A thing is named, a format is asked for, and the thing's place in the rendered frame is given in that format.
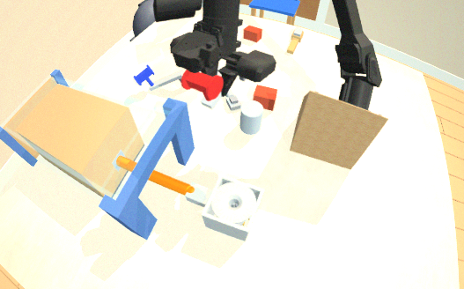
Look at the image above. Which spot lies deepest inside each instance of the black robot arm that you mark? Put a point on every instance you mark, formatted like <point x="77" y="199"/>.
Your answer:
<point x="200" y="49"/>

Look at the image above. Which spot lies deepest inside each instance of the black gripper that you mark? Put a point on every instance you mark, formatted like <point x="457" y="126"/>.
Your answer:
<point x="254" y="66"/>

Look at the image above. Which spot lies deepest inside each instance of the blue and grey crank handle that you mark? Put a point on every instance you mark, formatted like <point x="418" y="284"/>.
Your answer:
<point x="144" y="75"/>

